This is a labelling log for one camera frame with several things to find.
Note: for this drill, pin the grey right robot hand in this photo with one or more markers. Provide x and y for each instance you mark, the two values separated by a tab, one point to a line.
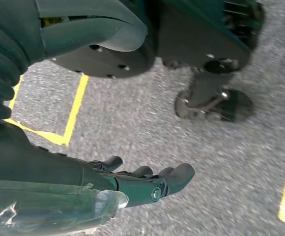
47	166

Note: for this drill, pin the clear plastic wrap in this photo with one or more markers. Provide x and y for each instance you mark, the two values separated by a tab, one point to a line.
59	211

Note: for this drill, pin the yellow floor tape outline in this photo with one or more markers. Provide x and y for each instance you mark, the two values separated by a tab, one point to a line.
71	120

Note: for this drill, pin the black robot mobile base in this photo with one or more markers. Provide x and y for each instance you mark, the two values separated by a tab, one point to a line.
194	39

